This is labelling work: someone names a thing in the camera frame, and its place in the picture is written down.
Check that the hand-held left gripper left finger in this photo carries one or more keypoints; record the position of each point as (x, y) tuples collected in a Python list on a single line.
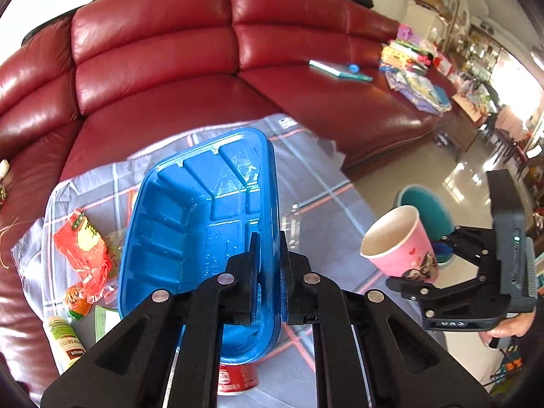
[(254, 263)]

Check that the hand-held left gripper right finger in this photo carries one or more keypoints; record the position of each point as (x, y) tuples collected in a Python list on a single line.
[(284, 293)]

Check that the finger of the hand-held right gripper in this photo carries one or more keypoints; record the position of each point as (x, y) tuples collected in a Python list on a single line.
[(467, 242), (425, 292)]

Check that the pink paper cup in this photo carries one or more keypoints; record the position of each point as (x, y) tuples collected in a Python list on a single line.
[(395, 246)]

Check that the teal round bin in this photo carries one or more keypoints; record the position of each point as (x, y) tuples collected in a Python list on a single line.
[(425, 202)]

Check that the blue plastic tray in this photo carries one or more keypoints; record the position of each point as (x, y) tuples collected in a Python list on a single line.
[(191, 221)]

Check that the red drink can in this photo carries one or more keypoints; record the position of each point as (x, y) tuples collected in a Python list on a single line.
[(238, 380)]

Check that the white plastic bottle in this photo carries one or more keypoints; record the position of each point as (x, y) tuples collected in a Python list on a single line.
[(63, 342)]

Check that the person's right hand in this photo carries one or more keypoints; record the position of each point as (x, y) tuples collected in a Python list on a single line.
[(510, 329)]

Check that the colourful play mat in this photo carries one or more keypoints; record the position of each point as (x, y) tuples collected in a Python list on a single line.
[(512, 365)]

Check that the grey checked cloth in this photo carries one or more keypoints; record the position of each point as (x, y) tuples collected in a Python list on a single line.
[(314, 178)]

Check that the striped ball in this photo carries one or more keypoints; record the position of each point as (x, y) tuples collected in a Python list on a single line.
[(443, 140)]

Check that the wooden cabinet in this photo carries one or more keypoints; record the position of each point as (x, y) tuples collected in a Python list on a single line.
[(465, 129)]

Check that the table with pink cloth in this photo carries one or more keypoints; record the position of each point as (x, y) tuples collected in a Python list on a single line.
[(510, 121)]

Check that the pile of folded clothes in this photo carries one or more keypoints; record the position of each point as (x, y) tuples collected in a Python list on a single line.
[(418, 91)]

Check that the white green card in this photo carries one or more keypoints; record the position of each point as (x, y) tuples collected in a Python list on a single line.
[(106, 323)]

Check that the red crinkled snack packet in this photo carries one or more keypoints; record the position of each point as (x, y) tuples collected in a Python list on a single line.
[(80, 255)]

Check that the small orange snack packet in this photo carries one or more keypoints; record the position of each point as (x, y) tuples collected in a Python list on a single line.
[(76, 304)]

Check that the stack of colourful boxes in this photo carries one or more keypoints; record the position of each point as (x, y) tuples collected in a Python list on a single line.
[(403, 55)]

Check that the teal book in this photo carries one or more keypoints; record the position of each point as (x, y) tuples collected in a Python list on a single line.
[(340, 72)]

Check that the red leather sofa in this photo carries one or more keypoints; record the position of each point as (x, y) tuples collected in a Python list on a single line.
[(170, 51)]

